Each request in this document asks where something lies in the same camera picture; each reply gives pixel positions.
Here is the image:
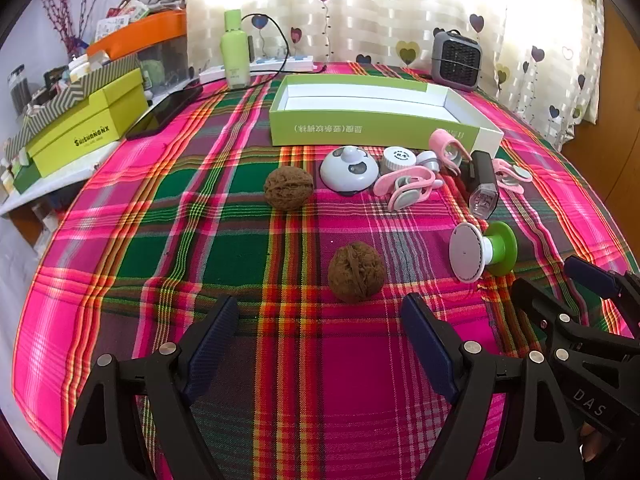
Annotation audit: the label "green white cardboard box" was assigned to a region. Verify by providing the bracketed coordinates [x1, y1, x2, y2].
[269, 74, 505, 160]

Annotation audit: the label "pink clip with green oval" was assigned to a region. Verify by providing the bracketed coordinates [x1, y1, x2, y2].
[492, 158, 533, 196]

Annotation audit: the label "orange lid clear container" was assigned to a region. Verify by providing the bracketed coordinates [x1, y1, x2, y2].
[86, 10, 193, 98]

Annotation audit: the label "yellow-green cardboard box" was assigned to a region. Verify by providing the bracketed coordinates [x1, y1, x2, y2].
[25, 67, 150, 178]

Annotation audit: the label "colourful paper packet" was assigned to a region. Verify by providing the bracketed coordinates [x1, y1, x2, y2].
[97, 0, 151, 33]

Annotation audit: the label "white grey round panda gadget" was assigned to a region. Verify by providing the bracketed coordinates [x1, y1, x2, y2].
[320, 145, 379, 197]

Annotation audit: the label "heart print curtain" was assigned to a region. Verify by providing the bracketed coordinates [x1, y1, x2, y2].
[186, 0, 606, 126]

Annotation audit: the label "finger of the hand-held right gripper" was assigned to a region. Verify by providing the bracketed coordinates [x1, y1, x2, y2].
[511, 277, 583, 357]
[564, 255, 640, 341]

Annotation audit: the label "pink green plaid cloth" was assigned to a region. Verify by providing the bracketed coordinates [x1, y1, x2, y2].
[12, 60, 640, 480]

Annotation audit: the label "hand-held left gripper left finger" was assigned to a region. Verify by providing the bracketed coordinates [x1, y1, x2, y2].
[57, 295, 241, 480]

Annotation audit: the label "small white round jar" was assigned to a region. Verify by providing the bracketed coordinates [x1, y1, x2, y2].
[382, 146, 417, 175]

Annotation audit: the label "black charger cable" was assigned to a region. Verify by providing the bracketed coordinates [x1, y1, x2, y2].
[190, 12, 328, 103]

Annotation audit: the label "brown wooden panel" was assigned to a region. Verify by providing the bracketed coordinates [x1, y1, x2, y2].
[557, 0, 640, 211]

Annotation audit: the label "white mushroom-shaped gadget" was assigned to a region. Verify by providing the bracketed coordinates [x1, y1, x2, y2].
[415, 150, 445, 187]

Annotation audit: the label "pink clip with curled hook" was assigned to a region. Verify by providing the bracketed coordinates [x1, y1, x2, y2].
[374, 167, 436, 211]

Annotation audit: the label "dark glass jar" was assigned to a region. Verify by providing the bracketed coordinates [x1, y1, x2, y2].
[9, 65, 32, 113]

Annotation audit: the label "white side shelf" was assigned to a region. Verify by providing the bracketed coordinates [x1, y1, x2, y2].
[0, 140, 121, 218]

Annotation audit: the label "small pink clip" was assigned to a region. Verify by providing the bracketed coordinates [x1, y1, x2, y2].
[431, 128, 471, 176]

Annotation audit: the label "person's right hand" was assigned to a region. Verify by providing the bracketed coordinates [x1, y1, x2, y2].
[580, 422, 607, 462]

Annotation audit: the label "chevron patterned box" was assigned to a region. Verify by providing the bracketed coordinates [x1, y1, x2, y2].
[5, 54, 143, 161]

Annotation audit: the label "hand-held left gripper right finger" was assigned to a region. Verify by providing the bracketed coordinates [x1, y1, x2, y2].
[401, 294, 586, 480]

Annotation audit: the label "brown walnut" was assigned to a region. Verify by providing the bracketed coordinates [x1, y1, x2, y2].
[263, 166, 315, 209]
[327, 241, 387, 304]

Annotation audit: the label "purple flower branches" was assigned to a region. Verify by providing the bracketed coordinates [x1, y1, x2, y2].
[39, 0, 108, 56]

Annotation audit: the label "black rectangular device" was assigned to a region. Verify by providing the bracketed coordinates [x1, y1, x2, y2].
[460, 151, 500, 220]

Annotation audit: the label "grey small heater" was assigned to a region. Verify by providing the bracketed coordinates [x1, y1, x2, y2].
[431, 29, 483, 92]

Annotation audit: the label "white blue power strip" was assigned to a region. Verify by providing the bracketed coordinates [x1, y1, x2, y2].
[199, 55, 316, 85]

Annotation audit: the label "light green bottle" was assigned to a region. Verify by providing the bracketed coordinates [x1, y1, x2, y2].
[221, 9, 251, 88]

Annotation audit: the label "black smartphone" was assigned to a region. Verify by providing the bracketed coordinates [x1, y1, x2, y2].
[125, 84, 204, 141]

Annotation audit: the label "white green spool massager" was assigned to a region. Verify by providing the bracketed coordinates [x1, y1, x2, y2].
[448, 221, 518, 283]

